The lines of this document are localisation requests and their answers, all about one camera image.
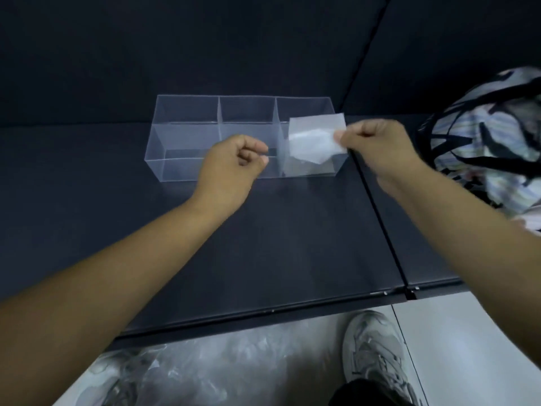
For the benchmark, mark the clear three-compartment plastic box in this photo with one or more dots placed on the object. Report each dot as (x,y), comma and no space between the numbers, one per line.
(186,143)

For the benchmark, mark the black trousers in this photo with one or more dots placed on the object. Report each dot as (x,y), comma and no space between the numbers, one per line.
(367,395)

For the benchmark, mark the pile of plastic bags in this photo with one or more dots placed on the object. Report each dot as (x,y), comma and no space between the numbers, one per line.
(236,367)

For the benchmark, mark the person's left grey shoe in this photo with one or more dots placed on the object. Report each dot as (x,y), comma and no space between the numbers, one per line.
(114,380)

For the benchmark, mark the person's right grey shoe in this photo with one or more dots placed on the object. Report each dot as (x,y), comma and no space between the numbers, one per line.
(376,355)

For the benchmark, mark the person's right hand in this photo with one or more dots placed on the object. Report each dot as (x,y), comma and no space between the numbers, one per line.
(384,152)

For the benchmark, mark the person's left hand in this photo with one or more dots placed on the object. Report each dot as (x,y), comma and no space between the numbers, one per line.
(228,177)

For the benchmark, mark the black white striped tote bag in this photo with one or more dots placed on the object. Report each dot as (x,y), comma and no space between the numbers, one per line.
(477,139)

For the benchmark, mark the clear plastic bag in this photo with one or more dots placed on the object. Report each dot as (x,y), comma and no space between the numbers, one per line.
(312,139)

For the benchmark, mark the person's grey shoe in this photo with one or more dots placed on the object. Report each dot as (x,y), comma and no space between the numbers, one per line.
(114,380)
(376,355)

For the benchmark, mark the person's right forearm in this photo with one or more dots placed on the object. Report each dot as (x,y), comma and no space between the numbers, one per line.
(477,257)

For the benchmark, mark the person's left forearm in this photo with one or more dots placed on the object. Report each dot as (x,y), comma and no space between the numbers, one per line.
(93,291)

